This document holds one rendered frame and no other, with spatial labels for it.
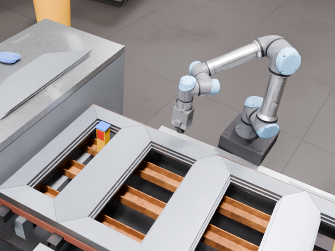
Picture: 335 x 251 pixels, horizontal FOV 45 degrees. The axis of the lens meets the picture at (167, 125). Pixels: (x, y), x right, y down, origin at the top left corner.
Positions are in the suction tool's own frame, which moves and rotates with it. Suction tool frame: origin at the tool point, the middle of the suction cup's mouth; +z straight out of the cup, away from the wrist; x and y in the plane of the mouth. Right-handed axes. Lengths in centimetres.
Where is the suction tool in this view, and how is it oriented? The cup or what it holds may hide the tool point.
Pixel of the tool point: (180, 130)
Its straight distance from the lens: 207.4
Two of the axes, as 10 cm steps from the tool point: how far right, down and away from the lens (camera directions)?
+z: -0.9, 7.5, 6.5
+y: 8.2, 4.3, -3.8
